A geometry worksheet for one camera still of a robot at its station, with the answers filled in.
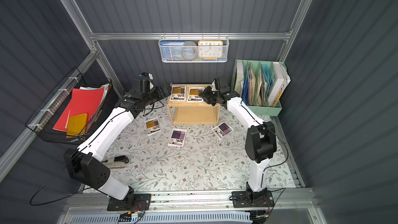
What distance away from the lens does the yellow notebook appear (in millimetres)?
672

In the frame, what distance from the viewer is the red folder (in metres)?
0.69

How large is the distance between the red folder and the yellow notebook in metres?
0.01
